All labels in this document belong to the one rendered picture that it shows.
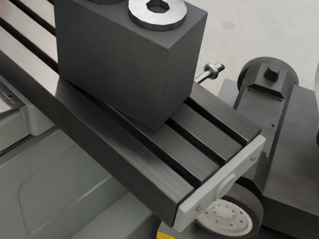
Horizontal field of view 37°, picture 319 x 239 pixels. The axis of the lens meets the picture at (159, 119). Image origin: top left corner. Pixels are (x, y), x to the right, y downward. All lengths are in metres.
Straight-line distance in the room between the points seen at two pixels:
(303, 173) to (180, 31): 0.72
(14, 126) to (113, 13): 0.38
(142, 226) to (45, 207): 0.39
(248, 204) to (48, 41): 0.62
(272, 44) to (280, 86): 1.19
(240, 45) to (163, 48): 1.90
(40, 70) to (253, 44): 1.82
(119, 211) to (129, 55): 0.92
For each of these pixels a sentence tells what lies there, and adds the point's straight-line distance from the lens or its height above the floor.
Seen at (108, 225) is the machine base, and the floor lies 0.20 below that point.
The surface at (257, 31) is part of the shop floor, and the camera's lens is 2.72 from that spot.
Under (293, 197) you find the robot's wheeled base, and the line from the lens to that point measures 1.29.
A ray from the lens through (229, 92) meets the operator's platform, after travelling 1.72.
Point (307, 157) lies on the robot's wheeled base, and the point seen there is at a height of 0.57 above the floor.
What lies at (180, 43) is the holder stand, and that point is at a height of 1.13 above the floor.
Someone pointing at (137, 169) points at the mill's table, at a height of 0.95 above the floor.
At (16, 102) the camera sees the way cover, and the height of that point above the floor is 0.88.
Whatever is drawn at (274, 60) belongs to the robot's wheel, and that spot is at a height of 0.60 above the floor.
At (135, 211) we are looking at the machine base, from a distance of 1.61.
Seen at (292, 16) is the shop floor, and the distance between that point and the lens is 2.91.
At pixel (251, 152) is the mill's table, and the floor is 0.94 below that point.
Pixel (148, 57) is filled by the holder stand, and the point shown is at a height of 1.11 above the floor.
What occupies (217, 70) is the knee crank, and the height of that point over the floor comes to 0.55.
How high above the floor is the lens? 1.58
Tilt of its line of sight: 48 degrees down
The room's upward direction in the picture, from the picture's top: 9 degrees clockwise
